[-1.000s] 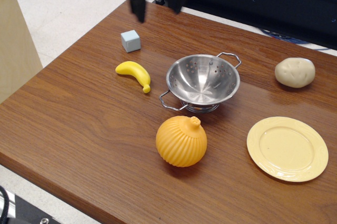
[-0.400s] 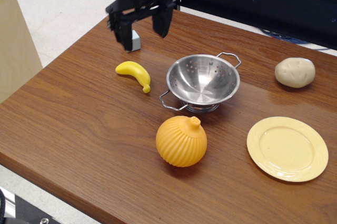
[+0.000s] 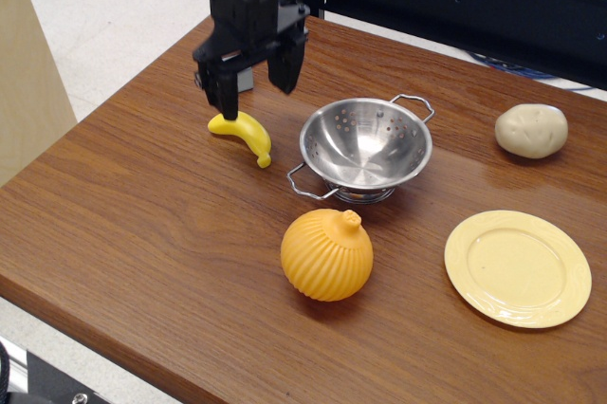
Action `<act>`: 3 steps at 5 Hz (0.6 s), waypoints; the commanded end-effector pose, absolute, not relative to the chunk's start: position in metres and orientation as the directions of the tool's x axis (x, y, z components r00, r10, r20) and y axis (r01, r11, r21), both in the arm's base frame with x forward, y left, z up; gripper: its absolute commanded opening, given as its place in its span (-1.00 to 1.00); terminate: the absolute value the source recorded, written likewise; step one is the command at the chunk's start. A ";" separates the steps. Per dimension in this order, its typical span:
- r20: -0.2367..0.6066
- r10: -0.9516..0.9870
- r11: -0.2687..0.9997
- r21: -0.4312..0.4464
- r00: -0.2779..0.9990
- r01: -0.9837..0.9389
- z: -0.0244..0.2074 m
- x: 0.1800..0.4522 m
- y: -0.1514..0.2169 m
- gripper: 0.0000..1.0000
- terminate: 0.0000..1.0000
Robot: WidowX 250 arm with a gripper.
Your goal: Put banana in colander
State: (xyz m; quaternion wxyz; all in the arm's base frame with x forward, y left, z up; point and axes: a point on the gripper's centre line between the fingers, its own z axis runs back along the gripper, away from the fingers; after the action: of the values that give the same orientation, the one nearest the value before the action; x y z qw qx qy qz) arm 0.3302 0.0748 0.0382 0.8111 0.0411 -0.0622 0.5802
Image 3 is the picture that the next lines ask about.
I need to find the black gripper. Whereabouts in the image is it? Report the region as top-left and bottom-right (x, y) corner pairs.
(193, 0), (309, 120)

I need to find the black braided cable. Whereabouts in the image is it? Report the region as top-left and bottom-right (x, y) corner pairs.
(0, 340), (11, 400)

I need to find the yellow ceramic plate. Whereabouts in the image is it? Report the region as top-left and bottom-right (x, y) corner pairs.
(444, 210), (592, 329)

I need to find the grey cube block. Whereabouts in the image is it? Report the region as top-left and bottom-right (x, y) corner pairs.
(222, 53), (254, 93)

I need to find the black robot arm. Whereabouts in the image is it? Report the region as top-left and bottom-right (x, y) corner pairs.
(193, 0), (310, 120)

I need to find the yellow toy banana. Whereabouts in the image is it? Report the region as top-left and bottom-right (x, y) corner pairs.
(208, 112), (272, 169)

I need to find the orange ribbed toy onion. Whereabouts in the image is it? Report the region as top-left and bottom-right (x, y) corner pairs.
(281, 209), (374, 302)

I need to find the beige toy potato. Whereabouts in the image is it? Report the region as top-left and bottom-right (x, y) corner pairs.
(494, 103), (568, 159)

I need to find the steel colander with handles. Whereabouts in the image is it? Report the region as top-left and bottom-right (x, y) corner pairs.
(286, 94), (435, 204)

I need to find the black base with screw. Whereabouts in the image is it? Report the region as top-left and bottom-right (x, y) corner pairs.
(9, 352), (108, 404)

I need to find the light wooden panel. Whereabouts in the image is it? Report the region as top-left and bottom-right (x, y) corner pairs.
(1, 0), (77, 184)

